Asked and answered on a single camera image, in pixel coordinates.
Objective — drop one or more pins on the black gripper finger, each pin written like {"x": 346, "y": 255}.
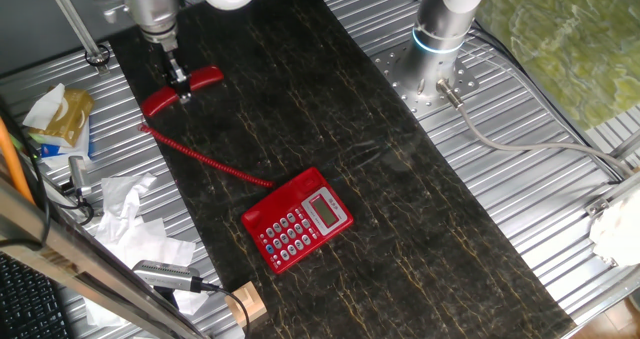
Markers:
{"x": 184, "y": 91}

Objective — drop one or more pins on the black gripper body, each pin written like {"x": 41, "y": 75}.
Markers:
{"x": 173, "y": 66}

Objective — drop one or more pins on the red telephone handset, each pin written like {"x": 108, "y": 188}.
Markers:
{"x": 207, "y": 76}

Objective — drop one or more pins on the red telephone base with keypad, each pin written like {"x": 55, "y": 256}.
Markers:
{"x": 300, "y": 219}

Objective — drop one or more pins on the metal tripod pole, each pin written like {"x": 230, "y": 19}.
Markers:
{"x": 75, "y": 24}

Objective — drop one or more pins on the yellow tissue box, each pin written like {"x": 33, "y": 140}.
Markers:
{"x": 70, "y": 116}

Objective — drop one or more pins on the white tissue sheet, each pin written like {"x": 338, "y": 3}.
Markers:
{"x": 42, "y": 109}

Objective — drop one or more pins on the blue white tissue pack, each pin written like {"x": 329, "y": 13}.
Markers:
{"x": 55, "y": 151}

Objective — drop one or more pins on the crumpled white tissue paper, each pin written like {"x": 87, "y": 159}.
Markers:
{"x": 135, "y": 239}

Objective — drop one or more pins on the orange tube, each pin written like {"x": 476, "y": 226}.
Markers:
{"x": 12, "y": 164}

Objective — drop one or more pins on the wooden block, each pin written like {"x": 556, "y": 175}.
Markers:
{"x": 250, "y": 304}

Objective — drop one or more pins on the black marble pattern mat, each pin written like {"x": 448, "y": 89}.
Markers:
{"x": 400, "y": 229}

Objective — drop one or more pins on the black keyboard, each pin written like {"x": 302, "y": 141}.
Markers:
{"x": 25, "y": 304}

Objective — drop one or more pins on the green marbled mat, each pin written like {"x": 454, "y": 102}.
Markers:
{"x": 575, "y": 39}

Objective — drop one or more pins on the white crumpled cloth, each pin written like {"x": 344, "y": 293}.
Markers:
{"x": 617, "y": 234}

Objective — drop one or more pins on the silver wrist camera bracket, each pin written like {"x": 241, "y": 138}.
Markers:
{"x": 116, "y": 13}

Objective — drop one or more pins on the small silver camera device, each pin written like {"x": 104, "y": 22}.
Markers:
{"x": 79, "y": 171}

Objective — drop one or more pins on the silver ribbed camera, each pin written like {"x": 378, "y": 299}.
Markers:
{"x": 165, "y": 275}

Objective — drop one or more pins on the metal frame bar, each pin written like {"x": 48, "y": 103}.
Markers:
{"x": 75, "y": 259}

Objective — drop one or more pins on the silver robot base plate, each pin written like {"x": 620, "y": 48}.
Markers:
{"x": 395, "y": 74}

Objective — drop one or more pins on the metal corner bracket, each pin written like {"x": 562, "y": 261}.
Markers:
{"x": 597, "y": 207}

